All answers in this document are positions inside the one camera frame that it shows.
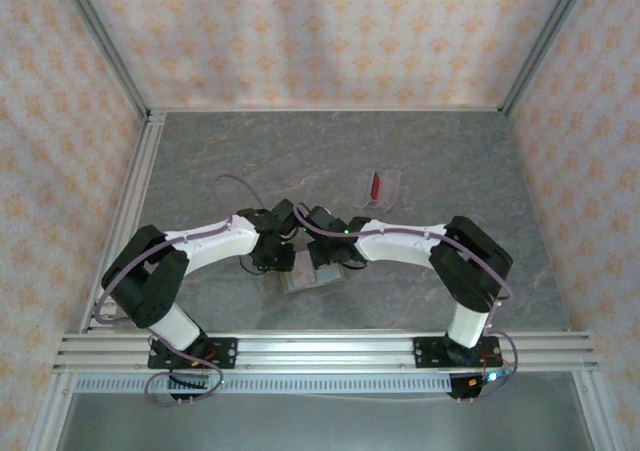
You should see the clear acrylic card stand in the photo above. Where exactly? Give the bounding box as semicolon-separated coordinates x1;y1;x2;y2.
349;169;404;210

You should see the grey metal panel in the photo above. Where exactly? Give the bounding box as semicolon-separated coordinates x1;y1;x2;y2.
59;393;611;451

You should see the patterned fabric backdrop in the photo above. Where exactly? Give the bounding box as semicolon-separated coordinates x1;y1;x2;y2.
67;0;584;110
504;0;640;451
0;0;149;451

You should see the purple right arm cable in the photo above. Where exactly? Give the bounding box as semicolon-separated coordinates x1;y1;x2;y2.
293;201;521;405

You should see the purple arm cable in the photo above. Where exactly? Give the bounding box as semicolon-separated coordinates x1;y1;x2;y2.
92;173;269;408
293;201;521;405

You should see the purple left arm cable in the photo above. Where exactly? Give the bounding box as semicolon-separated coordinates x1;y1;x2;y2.
92;173;269;408

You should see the wide aluminium mounting rail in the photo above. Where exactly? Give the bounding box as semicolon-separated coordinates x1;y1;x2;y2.
52;331;600;374

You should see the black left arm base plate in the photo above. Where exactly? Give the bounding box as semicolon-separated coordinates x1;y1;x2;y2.
147;337;239;371

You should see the thin aluminium back rail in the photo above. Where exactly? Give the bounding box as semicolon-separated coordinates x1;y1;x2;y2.
148;104;505;114

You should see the slotted grey cable duct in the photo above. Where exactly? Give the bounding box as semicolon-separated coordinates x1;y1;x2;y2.
73;374;454;396

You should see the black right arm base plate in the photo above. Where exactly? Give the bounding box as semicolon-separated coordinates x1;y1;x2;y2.
412;335;503;371

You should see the aluminium side rail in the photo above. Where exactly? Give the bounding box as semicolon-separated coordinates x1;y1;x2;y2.
79;110;168;332

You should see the aluminium frame post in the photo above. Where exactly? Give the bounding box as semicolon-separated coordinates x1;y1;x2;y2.
499;0;597;117
54;0;152;118

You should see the aluminium frame leg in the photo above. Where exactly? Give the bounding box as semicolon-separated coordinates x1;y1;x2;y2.
27;370;76;451
572;370;629;451

